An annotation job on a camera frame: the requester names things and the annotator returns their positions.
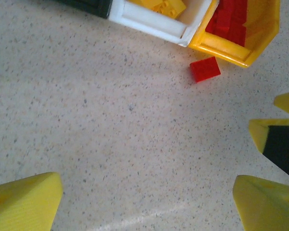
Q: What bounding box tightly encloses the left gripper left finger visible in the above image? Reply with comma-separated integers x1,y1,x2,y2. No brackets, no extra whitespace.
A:
0,172,64,231

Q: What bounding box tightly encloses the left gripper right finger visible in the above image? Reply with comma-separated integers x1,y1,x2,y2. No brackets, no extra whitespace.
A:
232,175,289,231

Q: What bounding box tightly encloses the red lego brick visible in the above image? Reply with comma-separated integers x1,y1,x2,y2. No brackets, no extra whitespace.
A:
228,21,248,48
219,0,246,15
205,9,234,33
189,56,222,84

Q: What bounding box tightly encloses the yellow plastic bin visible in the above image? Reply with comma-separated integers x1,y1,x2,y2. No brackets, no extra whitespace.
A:
187,0,281,69

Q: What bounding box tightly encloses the white plastic bin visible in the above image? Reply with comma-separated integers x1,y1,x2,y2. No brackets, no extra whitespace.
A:
108,0,220,48

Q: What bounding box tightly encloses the small orange lego brick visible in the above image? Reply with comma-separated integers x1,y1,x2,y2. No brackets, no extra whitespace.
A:
127,0,159,12

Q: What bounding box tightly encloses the black plastic bin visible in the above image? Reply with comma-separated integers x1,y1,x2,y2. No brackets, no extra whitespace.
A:
52,0,114,19

